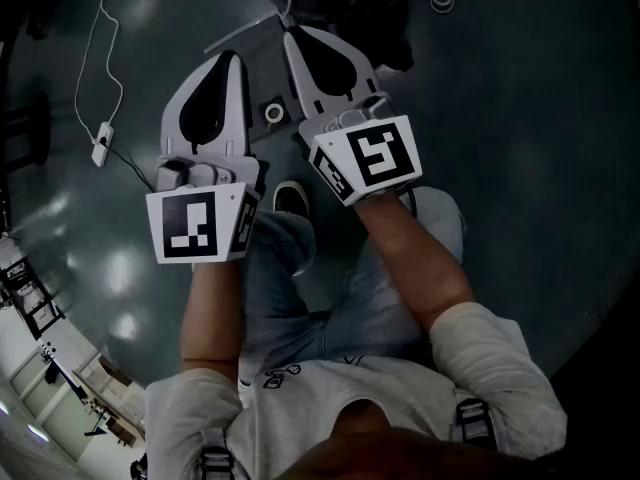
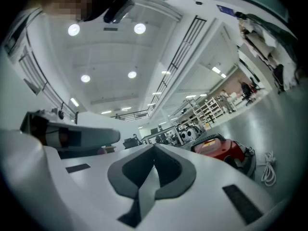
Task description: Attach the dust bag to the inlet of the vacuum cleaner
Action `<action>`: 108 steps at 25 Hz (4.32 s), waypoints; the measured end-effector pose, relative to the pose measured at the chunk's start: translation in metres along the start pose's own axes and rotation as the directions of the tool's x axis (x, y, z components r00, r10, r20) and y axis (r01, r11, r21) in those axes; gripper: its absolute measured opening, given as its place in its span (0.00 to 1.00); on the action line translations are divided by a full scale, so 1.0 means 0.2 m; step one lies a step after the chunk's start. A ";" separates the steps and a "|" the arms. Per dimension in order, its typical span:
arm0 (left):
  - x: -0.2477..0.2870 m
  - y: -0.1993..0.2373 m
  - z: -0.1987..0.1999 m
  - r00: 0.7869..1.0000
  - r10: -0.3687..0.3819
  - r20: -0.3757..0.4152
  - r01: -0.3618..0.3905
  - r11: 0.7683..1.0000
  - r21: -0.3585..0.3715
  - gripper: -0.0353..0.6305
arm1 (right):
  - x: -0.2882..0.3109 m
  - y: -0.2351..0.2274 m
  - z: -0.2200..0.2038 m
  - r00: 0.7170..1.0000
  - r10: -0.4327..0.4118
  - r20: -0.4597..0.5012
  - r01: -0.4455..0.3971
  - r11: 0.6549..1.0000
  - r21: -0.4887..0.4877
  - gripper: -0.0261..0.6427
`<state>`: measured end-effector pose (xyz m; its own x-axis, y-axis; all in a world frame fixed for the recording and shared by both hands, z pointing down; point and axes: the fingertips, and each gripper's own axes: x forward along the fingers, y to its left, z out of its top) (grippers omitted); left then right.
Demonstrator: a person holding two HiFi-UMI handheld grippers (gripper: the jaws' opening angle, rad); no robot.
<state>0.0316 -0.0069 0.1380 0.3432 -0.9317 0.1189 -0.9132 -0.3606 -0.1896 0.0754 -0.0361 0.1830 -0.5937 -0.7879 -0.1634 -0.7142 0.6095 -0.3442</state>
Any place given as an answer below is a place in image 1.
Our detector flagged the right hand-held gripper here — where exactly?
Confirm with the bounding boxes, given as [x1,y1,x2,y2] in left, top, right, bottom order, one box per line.
[282,25,425,208]

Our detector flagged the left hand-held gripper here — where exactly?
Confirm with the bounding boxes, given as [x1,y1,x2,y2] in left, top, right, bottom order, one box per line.
[144,49,270,265]

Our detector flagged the person's right forearm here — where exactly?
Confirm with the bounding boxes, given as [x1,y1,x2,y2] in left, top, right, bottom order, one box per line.
[351,193,476,335]

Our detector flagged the person's left forearm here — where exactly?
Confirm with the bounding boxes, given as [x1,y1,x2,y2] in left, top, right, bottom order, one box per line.
[178,256,247,375]

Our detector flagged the white power strip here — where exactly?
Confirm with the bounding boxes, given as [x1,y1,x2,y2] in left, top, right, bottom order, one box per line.
[90,121,116,167]

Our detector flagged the black shoe white sole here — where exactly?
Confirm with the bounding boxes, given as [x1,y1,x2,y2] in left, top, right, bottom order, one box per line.
[272,180,311,220]

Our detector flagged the person's light blue jeans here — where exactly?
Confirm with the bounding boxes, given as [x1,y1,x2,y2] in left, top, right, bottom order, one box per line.
[241,184,467,369]

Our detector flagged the person's white printed shirt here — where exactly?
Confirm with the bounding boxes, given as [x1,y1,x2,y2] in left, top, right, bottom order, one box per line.
[143,301,570,480]

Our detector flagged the thin black cable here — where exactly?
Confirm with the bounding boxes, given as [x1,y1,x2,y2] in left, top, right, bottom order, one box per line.
[106,143,157,195]

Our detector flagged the white power cable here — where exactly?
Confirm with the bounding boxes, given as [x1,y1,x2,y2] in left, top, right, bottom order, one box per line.
[73,0,125,142]

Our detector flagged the grey harness strap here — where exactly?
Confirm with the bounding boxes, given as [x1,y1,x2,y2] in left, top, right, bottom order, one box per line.
[453,396,500,453]
[198,427,237,480]

